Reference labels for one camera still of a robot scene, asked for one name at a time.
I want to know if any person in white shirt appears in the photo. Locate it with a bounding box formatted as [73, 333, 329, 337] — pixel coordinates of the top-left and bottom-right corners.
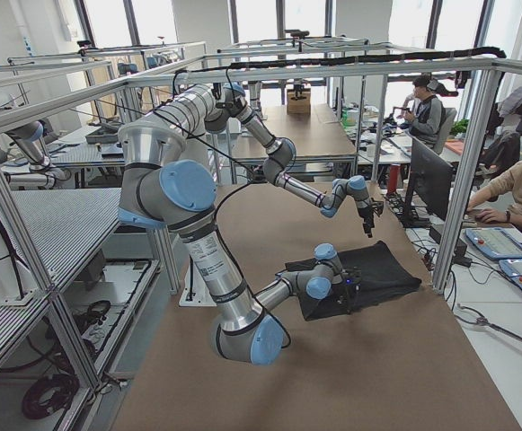
[464, 120, 522, 246]

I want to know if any black graphic t-shirt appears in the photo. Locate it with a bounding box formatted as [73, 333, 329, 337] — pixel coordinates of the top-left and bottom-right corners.
[280, 241, 421, 321]

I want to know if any blue teach pendant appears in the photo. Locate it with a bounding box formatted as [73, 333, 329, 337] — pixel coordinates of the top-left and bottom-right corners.
[464, 227, 522, 260]

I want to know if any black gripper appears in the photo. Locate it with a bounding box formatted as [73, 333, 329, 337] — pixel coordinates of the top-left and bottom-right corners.
[357, 198, 383, 238]
[336, 268, 361, 314]

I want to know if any seated person dark jacket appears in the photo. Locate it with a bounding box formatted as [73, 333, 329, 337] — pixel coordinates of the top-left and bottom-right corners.
[403, 75, 456, 154]

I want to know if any aluminium frame cage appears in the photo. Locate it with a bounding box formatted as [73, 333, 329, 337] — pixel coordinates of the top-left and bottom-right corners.
[0, 42, 509, 391]

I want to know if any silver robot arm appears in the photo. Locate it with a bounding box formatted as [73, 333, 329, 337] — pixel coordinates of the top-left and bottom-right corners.
[118, 119, 349, 365]
[152, 83, 383, 236]

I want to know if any striped aluminium frame table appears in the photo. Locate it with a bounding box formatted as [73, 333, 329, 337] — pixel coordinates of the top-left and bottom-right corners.
[0, 186, 161, 387]

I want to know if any black computer monitor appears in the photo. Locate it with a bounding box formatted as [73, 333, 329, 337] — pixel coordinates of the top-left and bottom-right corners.
[401, 139, 454, 228]

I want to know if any cardboard box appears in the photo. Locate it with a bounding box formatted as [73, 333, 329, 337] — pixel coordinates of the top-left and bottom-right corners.
[286, 88, 311, 115]

